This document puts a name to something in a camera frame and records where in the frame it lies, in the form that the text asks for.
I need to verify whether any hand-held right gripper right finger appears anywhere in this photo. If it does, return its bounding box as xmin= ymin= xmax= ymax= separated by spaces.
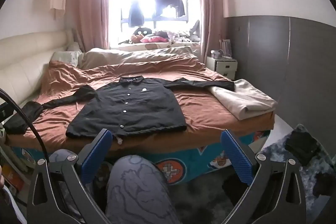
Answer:
xmin=221 ymin=129 xmax=311 ymax=224

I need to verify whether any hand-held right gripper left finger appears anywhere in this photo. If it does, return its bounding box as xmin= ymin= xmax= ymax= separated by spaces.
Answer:
xmin=28 ymin=128 xmax=113 ymax=224

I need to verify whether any black button jacket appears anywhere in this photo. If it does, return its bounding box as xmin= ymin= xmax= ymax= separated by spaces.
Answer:
xmin=41 ymin=76 xmax=235 ymax=146

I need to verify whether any black clothes pile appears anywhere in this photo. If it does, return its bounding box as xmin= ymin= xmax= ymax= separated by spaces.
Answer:
xmin=285 ymin=130 xmax=319 ymax=165

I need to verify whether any teal cartoon bed sheet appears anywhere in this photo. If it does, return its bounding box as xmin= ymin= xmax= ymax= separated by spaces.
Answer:
xmin=10 ymin=130 xmax=272 ymax=185

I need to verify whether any beige folded blanket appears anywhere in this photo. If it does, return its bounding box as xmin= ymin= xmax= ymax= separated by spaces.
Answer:
xmin=209 ymin=79 xmax=278 ymax=120

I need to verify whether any cream padded headboard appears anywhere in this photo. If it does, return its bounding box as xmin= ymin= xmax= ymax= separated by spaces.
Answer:
xmin=0 ymin=30 xmax=74 ymax=109

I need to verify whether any brown bed blanket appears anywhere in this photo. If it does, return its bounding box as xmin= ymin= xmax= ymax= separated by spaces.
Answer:
xmin=5 ymin=55 xmax=276 ymax=159

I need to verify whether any white patterned pillow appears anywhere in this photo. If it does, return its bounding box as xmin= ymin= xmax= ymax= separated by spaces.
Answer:
xmin=50 ymin=42 xmax=84 ymax=67

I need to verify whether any grey shaggy rug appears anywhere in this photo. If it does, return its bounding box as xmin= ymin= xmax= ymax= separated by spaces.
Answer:
xmin=168 ymin=132 xmax=336 ymax=224

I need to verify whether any white nightstand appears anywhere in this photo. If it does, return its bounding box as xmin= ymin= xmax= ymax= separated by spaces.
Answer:
xmin=206 ymin=56 xmax=238 ymax=80

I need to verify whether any beige duvet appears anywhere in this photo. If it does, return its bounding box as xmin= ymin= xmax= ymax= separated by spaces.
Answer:
xmin=79 ymin=46 xmax=206 ymax=69

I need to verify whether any black plush toy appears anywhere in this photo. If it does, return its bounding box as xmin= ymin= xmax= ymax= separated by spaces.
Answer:
xmin=133 ymin=26 xmax=153 ymax=39

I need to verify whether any pink curtain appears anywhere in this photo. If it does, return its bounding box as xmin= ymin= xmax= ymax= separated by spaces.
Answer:
xmin=67 ymin=0 xmax=116 ymax=52
xmin=198 ymin=0 xmax=229 ymax=67

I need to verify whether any hanging dark garment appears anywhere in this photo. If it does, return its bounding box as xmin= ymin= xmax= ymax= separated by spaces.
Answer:
xmin=128 ymin=0 xmax=145 ymax=28

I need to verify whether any black cable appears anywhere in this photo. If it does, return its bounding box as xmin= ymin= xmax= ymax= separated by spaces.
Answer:
xmin=0 ymin=88 xmax=50 ymax=161

